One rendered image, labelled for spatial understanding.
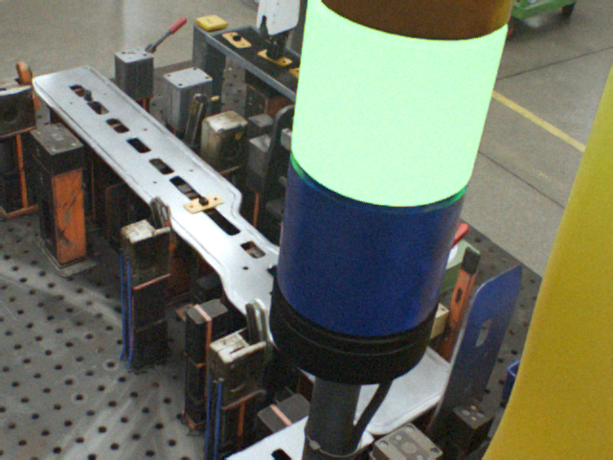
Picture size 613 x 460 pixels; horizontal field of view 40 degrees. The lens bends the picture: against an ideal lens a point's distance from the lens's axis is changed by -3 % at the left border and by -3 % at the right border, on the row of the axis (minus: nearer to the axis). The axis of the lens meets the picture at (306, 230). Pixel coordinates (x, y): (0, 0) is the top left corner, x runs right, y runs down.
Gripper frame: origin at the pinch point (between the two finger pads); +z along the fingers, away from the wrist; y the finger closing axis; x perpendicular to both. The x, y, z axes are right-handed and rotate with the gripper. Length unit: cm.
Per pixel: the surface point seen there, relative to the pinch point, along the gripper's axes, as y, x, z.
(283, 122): 21.6, 22.1, 2.4
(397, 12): 122, 108, -75
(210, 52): -0.7, -22.5, 9.4
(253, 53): 2.0, -5.3, 2.5
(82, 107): 32.6, -32.5, 18.3
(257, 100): 4.5, -0.6, 12.5
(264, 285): 48, 43, 19
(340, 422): 119, 107, -55
